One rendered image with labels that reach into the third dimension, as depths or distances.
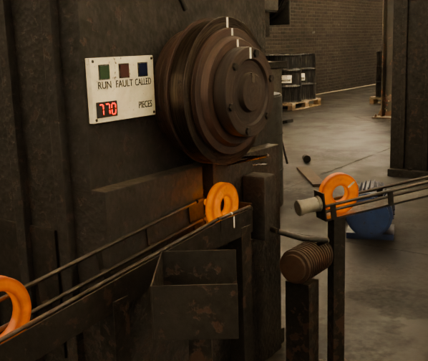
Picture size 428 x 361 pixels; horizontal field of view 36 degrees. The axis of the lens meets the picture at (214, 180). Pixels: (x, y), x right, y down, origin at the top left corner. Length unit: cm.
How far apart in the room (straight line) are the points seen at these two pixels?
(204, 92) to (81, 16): 42
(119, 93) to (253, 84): 43
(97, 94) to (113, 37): 18
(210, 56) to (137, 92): 24
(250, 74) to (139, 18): 38
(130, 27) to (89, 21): 16
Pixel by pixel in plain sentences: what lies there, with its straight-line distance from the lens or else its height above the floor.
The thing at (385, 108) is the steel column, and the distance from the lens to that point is 1105.
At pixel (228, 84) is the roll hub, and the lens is 196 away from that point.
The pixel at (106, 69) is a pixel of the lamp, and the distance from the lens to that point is 187.
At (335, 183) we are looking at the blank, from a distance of 246.
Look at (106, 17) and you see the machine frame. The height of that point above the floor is 135.
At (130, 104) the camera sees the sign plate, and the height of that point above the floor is 110.
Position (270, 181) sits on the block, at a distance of 236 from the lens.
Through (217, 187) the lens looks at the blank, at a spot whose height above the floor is 80.
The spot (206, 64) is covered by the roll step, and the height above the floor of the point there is 121.
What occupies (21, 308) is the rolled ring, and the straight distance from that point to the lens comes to 163.
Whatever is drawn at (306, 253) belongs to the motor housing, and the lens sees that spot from 238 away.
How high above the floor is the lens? 127
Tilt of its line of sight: 12 degrees down
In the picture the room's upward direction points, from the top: 2 degrees counter-clockwise
